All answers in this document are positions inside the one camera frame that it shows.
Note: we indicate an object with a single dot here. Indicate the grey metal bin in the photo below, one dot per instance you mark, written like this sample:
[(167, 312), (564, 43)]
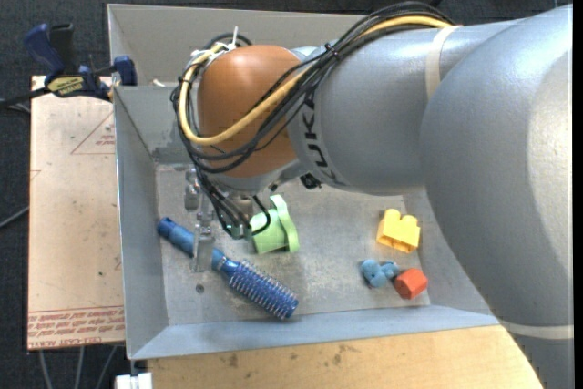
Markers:
[(328, 237)]

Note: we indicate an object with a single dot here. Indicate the yellow toy block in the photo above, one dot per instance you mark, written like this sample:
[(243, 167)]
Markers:
[(397, 231)]

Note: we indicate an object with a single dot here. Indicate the light green toy block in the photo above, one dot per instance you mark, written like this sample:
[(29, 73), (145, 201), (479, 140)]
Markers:
[(279, 234)]

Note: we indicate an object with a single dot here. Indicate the blue hairbrush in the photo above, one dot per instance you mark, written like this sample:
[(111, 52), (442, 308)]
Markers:
[(259, 287)]

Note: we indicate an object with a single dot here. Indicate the brown cardboard board, red print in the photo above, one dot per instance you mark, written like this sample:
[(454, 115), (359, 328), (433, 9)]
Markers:
[(73, 214)]

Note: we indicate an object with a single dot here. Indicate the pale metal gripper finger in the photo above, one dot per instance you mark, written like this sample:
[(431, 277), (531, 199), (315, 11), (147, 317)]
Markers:
[(203, 248), (192, 196)]

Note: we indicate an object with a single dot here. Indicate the small blue foam piece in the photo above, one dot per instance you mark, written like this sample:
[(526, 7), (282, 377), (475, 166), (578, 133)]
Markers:
[(375, 273)]

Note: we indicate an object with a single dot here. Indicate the orange toy block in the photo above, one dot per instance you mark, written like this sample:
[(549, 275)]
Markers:
[(411, 283)]

